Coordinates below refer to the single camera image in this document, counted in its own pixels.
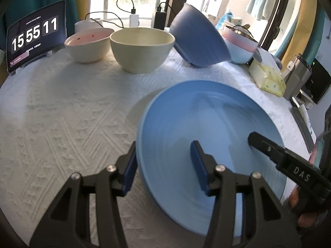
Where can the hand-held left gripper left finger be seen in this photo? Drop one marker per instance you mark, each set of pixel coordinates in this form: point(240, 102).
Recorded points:
point(129, 170)

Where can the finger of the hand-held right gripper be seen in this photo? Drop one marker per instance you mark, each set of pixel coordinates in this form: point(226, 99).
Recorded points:
point(261, 144)

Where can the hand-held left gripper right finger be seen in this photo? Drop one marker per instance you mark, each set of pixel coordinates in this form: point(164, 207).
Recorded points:
point(199, 165)

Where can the blue plate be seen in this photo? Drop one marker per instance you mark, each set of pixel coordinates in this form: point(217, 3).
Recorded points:
point(206, 113)

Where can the pink speckled bowl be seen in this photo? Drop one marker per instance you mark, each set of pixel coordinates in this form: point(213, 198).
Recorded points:
point(88, 50)

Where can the person's right hand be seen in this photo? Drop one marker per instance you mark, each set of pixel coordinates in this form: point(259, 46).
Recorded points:
point(293, 199)

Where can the white tube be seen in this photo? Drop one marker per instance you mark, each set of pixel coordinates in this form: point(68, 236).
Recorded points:
point(310, 124)

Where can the yellow tissue pack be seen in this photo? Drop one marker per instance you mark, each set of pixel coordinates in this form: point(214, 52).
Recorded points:
point(269, 80)

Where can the grey device box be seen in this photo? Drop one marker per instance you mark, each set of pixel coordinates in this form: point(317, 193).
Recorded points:
point(297, 80)

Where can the white textured tablecloth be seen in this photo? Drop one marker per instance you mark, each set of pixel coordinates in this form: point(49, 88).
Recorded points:
point(64, 121)

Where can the black electronic device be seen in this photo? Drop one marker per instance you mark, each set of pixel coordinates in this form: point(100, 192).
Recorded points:
point(319, 82)

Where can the light blue bowl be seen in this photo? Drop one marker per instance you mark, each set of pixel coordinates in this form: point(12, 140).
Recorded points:
point(239, 55)

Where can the plain pink bowl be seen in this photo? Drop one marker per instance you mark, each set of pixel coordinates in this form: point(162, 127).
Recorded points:
point(238, 40)

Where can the steel bowl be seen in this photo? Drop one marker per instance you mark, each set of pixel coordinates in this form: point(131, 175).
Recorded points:
point(244, 32)

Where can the beige bowl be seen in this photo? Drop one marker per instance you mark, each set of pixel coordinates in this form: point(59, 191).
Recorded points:
point(139, 56)

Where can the large blue bowl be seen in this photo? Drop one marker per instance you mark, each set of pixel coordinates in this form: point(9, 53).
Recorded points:
point(199, 38)

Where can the yellow curtain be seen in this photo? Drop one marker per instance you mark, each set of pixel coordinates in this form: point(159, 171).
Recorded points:
point(82, 0)
point(305, 25)

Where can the light blue hanging towel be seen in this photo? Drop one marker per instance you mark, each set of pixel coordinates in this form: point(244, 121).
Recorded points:
point(261, 0)

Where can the white charger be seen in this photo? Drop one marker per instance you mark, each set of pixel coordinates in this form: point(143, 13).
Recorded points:
point(134, 20)

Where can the black charger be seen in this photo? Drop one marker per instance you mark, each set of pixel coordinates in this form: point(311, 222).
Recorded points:
point(160, 19)

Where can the white cup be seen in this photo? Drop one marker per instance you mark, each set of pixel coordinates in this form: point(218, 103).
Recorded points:
point(85, 25)

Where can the tablet with clock display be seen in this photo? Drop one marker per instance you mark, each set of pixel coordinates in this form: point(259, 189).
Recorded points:
point(38, 46)

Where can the balcony railing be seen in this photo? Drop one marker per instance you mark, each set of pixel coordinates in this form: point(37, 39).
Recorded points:
point(106, 0)

